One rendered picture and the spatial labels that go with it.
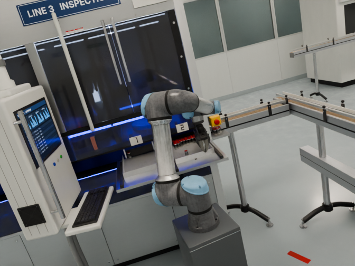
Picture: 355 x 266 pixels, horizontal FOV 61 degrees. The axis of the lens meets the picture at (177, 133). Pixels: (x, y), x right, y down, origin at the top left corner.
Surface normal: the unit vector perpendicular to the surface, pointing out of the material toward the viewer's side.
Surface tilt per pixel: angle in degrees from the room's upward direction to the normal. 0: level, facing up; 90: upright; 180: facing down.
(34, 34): 90
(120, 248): 90
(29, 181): 90
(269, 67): 90
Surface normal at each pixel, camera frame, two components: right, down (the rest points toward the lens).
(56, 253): 0.18, 0.26
